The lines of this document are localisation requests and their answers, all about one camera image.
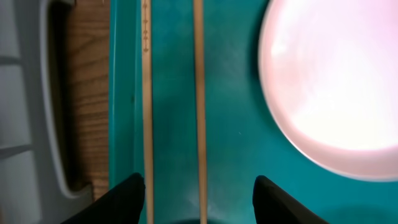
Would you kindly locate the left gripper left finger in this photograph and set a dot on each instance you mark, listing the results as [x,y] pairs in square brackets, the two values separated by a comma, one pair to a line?
[122,204]

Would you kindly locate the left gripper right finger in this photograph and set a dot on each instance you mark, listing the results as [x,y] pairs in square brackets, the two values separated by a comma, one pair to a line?
[274,205]

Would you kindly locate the wooden chopstick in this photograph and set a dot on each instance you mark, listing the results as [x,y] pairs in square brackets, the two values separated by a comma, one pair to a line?
[200,102]
[147,107]

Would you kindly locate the teal serving tray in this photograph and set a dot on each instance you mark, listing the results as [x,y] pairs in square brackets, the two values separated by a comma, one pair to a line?
[242,139]

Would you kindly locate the grey plastic dish rack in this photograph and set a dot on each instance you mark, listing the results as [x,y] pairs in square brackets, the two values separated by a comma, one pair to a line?
[34,187]

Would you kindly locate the large white plate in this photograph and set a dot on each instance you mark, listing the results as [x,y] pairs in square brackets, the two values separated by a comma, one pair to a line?
[328,71]

